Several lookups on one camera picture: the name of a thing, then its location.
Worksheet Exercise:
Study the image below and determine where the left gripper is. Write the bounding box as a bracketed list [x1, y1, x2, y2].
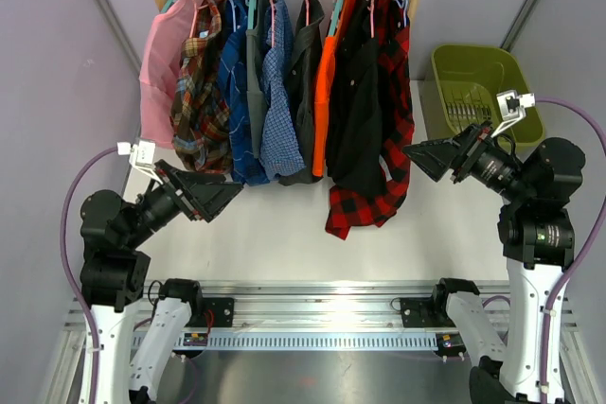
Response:
[124, 158, 243, 248]

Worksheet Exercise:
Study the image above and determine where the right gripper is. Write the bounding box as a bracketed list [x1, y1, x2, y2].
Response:
[404, 120, 534, 203]

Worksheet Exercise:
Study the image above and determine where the red black plaid shirt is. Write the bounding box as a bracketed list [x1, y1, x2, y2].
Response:
[325, 0, 415, 239]

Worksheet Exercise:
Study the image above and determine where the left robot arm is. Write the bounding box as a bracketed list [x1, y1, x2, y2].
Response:
[80, 160, 243, 403]

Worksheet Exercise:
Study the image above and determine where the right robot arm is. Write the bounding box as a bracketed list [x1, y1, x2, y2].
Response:
[403, 123, 585, 403]

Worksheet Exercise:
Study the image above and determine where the blue striped shirt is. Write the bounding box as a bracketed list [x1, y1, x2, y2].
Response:
[218, 0, 269, 186]

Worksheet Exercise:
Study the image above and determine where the blue checked shirt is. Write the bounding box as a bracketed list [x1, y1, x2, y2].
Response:
[259, 0, 304, 181]

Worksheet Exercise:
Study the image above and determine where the brown plaid shirt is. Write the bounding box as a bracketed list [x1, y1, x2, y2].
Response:
[169, 0, 233, 174]

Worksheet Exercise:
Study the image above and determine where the orange shirt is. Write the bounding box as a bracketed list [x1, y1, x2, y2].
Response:
[312, 0, 355, 178]

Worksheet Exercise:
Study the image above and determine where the grey shirt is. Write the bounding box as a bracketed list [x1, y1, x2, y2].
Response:
[246, 0, 269, 159]

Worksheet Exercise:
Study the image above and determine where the pink shirt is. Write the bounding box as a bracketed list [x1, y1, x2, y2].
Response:
[139, 0, 202, 149]

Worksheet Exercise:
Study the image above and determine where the dark pinstripe shirt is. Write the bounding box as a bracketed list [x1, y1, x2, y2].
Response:
[278, 0, 325, 186]

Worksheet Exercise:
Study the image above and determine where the green plastic basket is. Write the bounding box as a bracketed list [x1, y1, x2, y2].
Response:
[420, 44, 530, 139]

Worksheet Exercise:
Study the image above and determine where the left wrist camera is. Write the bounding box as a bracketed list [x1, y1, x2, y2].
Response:
[116, 139, 160, 182]

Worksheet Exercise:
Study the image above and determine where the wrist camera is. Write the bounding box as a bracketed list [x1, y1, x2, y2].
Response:
[491, 90, 536, 138]
[116, 139, 160, 182]

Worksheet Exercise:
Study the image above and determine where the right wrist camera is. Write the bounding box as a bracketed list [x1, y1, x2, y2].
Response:
[491, 90, 536, 138]

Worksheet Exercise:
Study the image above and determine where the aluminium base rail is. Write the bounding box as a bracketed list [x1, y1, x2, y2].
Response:
[45, 278, 606, 404]

